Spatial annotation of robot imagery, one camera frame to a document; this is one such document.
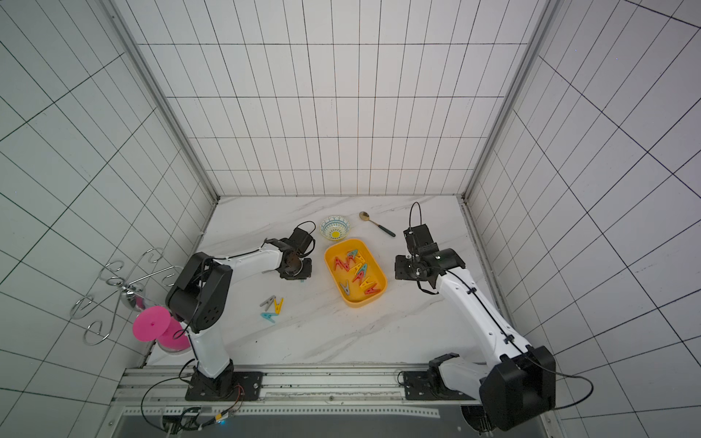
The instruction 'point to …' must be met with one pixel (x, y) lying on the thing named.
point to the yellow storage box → (371, 266)
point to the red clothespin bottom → (360, 276)
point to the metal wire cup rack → (130, 292)
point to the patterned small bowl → (335, 227)
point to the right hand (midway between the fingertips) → (393, 266)
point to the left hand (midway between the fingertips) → (300, 278)
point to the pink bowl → (155, 323)
